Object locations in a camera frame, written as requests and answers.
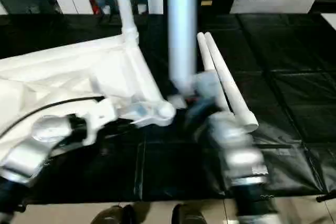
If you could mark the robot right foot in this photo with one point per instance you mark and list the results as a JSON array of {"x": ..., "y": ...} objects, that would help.
[{"x": 189, "y": 214}]

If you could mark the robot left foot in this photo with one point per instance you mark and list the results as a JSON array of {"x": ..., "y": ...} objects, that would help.
[{"x": 113, "y": 214}]

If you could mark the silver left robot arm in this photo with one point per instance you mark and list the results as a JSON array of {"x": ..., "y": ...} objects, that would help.
[{"x": 36, "y": 145}]

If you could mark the black work mat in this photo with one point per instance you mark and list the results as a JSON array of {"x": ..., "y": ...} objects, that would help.
[{"x": 275, "y": 90}]

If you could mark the white leg with black mark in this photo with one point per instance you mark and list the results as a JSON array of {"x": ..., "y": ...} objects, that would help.
[{"x": 127, "y": 11}]

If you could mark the white plastic table top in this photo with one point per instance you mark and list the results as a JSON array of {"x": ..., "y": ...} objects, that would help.
[{"x": 52, "y": 72}]

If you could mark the white flat board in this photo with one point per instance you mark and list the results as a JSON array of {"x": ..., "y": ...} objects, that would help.
[{"x": 329, "y": 20}]

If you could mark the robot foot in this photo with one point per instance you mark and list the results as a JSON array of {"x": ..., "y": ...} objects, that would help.
[
  {"x": 113, "y": 214},
  {"x": 189, "y": 214}
]

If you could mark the red bottle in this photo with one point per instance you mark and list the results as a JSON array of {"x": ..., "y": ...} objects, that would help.
[{"x": 92, "y": 5}]

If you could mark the black stand leg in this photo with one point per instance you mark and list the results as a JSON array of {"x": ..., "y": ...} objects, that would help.
[{"x": 326, "y": 197}]

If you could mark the small white jar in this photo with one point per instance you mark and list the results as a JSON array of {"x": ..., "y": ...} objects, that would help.
[
  {"x": 141, "y": 9},
  {"x": 106, "y": 9}
]

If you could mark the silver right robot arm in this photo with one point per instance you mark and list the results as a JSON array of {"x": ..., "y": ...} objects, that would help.
[{"x": 236, "y": 150}]

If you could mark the white plastic table leg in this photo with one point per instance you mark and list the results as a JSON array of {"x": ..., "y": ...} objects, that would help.
[
  {"x": 228, "y": 82},
  {"x": 182, "y": 37},
  {"x": 207, "y": 56}
]

